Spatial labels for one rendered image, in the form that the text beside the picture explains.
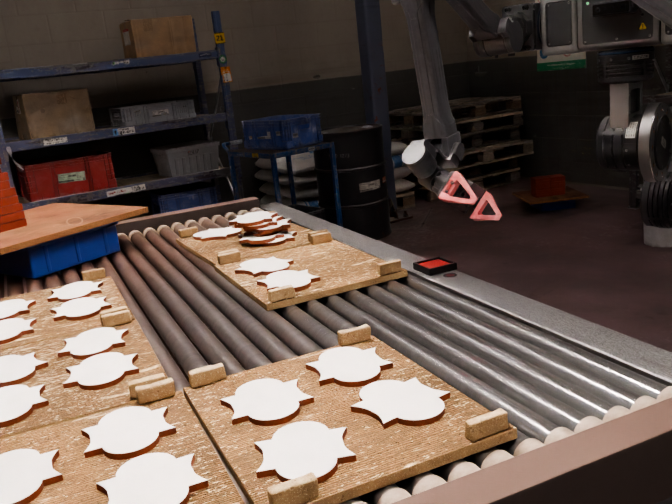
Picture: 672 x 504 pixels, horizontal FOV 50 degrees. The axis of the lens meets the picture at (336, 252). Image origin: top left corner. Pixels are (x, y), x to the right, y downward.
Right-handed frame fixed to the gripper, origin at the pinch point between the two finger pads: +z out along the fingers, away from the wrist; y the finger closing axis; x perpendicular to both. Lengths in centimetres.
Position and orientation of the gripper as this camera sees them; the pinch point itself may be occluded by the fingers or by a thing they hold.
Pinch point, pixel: (485, 208)
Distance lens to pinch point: 153.3
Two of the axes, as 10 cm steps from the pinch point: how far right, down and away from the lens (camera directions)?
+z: 5.3, 4.4, -7.2
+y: -6.7, -3.0, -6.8
